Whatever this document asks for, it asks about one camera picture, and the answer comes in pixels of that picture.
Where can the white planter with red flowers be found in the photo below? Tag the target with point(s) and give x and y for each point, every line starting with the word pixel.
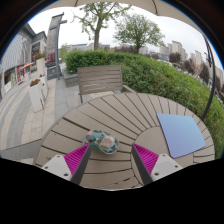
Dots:
pixel 40 65

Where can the distant apartment buildings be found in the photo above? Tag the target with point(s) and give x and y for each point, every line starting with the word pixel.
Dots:
pixel 176 50

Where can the brown slatted outdoor chair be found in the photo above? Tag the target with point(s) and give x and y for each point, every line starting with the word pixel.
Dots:
pixel 100 80

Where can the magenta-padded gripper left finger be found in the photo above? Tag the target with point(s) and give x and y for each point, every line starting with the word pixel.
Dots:
pixel 77 158

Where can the white planter with orange flowers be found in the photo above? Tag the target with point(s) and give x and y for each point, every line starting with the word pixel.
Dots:
pixel 36 96

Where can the beige patio umbrella canopy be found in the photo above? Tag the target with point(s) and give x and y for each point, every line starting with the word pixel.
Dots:
pixel 133 4

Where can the tall grey sign pillar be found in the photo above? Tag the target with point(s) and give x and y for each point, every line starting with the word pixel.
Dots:
pixel 52 40

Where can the green trimmed hedge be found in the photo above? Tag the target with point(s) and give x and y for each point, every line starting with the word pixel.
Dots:
pixel 160 76

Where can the blue square mouse pad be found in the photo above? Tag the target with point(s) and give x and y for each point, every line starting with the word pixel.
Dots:
pixel 181 133

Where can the round leafy tree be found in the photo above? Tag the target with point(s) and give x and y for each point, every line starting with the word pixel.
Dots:
pixel 138 30

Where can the tall thin-trunk tree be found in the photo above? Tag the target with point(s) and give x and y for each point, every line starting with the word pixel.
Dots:
pixel 97 31

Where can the dark curved umbrella pole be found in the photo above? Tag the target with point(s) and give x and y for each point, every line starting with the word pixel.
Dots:
pixel 211 83

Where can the grey storefront building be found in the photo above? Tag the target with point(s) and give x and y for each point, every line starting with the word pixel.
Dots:
pixel 16 56

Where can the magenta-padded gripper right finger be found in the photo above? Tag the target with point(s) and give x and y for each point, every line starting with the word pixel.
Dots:
pixel 146 158

